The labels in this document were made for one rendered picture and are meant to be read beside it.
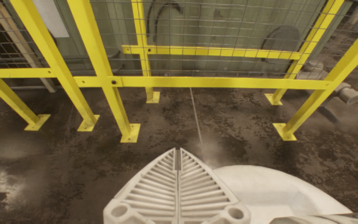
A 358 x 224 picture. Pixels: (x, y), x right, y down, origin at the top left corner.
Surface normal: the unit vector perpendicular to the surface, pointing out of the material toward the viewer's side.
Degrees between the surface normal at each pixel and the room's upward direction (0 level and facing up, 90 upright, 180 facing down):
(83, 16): 90
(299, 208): 74
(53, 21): 90
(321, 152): 0
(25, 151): 0
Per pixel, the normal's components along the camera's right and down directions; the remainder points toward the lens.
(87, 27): 0.03, 0.70
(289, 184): 0.07, -0.79
